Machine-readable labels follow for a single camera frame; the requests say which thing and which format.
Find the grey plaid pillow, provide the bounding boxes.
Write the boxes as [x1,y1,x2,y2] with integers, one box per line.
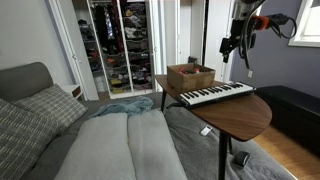
[11,83,89,135]
[0,97,60,180]

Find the dark grey sofa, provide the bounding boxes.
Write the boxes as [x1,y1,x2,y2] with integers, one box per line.
[0,61,174,180]

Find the white nightstand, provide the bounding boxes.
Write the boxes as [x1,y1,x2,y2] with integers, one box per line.
[60,83,84,101]

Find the cardboard box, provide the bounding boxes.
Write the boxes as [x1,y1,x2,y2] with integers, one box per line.
[166,63,217,94]

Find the black table leg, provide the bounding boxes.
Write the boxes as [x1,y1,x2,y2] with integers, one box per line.
[160,89,167,113]
[217,131,230,180]

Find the grey rug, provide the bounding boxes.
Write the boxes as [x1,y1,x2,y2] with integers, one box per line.
[164,105,296,180]

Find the small black round device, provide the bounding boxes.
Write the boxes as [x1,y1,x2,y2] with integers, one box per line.
[232,150,252,168]

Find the white electronic keyboard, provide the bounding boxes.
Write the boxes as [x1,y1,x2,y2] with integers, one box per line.
[179,81,257,110]

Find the white closet door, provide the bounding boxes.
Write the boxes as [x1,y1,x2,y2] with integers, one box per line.
[45,0,100,102]

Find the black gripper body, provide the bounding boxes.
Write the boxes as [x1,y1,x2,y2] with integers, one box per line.
[219,32,258,54]

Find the blue crumpled blanket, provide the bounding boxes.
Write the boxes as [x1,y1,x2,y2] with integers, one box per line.
[88,95,155,119]

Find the white window frame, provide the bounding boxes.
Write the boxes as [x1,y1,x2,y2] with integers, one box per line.
[287,0,320,48]

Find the light grey cushion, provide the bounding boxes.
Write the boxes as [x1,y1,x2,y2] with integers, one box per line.
[54,112,137,180]
[127,109,188,180]

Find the white remote control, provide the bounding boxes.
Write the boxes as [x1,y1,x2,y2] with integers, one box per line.
[199,124,214,137]

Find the black low bench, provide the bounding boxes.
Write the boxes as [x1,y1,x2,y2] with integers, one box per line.
[254,84,320,156]

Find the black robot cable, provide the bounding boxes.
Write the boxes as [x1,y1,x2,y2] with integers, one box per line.
[237,0,298,70]

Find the dark hanging clothes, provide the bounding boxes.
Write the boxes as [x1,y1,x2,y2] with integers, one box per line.
[93,2,125,54]

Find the white closet shelving unit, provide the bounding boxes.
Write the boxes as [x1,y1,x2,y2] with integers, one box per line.
[86,0,158,100]

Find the white folding door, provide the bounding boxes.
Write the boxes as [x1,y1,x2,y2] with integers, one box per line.
[159,0,236,84]

